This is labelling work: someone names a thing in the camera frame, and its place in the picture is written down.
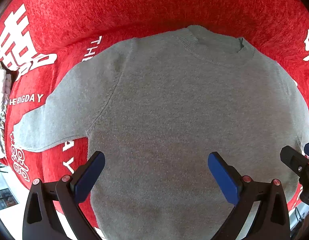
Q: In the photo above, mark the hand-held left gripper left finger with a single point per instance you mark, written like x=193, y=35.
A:
x=90, y=176

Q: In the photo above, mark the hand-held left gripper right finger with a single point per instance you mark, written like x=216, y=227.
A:
x=223, y=180

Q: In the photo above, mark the grey knit sweater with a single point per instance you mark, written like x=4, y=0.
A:
x=169, y=105

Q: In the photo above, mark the white fringed cloth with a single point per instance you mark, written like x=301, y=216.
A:
x=0, y=92

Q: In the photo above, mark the red printed blanket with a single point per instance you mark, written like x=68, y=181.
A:
x=144, y=5

